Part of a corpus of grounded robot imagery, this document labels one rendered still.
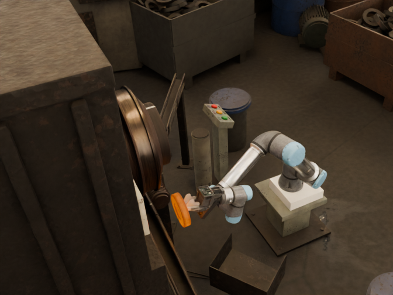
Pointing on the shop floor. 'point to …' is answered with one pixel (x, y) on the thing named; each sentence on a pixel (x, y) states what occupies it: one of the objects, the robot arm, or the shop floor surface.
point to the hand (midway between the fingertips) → (180, 206)
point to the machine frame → (65, 164)
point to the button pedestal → (219, 141)
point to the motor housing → (162, 207)
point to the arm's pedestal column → (286, 229)
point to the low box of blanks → (362, 46)
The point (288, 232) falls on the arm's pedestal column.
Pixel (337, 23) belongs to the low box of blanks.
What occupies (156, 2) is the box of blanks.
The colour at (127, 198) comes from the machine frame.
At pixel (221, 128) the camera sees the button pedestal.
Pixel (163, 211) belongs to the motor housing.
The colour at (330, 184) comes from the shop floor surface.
